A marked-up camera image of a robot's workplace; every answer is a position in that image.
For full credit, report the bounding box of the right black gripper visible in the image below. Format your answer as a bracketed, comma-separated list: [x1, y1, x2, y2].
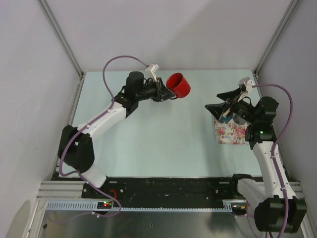
[205, 87, 258, 124]

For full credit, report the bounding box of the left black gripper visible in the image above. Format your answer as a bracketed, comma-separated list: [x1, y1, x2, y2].
[135, 77, 174, 102]

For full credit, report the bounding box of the red mug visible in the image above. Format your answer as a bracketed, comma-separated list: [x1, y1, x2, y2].
[166, 72, 191, 99]

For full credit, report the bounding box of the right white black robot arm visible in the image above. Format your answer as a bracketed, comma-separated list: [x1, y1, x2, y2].
[205, 89, 307, 237]

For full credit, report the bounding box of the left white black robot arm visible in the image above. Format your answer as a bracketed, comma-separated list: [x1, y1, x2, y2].
[58, 71, 176, 198]

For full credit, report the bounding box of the blue mug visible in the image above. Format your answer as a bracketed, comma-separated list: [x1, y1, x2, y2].
[218, 114, 233, 124]

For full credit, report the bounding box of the grey mug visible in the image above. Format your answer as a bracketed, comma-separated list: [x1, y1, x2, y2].
[232, 115, 247, 125]

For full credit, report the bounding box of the floral tray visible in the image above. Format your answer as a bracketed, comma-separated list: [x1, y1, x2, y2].
[212, 117, 248, 145]

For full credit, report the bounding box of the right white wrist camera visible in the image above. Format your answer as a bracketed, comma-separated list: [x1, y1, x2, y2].
[238, 77, 255, 94]

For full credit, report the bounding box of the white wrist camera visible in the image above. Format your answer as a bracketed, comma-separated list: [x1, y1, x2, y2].
[145, 64, 159, 82]
[238, 77, 255, 94]

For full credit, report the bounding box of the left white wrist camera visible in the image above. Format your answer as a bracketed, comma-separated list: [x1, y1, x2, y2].
[145, 64, 159, 82]

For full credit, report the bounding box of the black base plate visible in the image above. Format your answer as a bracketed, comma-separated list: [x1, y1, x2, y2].
[50, 173, 263, 209]

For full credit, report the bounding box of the right aluminium frame post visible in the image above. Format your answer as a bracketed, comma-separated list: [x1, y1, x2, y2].
[253, 0, 302, 78]

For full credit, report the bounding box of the aluminium frame post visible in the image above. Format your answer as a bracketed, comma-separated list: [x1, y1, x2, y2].
[37, 0, 84, 80]
[253, 0, 302, 78]

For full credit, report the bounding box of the grey slotted cable duct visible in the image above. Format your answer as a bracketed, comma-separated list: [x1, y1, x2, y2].
[46, 199, 234, 213]

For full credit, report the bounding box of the left aluminium frame post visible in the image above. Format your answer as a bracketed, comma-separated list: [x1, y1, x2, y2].
[37, 0, 84, 80]

